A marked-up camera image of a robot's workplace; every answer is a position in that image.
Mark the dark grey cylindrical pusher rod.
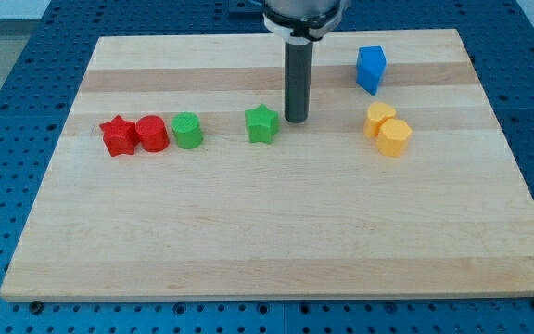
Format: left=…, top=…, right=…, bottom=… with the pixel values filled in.
left=285, top=43, right=313, bottom=123

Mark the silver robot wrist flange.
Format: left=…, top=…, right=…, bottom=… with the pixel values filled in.
left=262, top=0, right=344, bottom=45

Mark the green star block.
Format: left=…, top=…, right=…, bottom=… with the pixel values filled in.
left=245, top=104, right=279, bottom=144

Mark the red star block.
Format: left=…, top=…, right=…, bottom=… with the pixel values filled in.
left=99, top=115, right=139, bottom=157

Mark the blue pentagon block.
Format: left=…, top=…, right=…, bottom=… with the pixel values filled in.
left=356, top=45, right=387, bottom=96

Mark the yellow heart block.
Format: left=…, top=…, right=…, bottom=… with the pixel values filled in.
left=363, top=102, right=397, bottom=138

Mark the yellow hexagon block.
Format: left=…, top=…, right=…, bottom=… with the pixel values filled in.
left=376, top=119, right=413, bottom=157

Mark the green cylinder block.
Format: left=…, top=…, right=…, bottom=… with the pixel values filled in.
left=171, top=112, right=203, bottom=149

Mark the red cylinder block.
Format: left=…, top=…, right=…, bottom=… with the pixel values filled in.
left=135, top=115, right=170, bottom=152

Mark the light wooden board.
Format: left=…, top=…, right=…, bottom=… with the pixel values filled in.
left=0, top=29, right=534, bottom=302

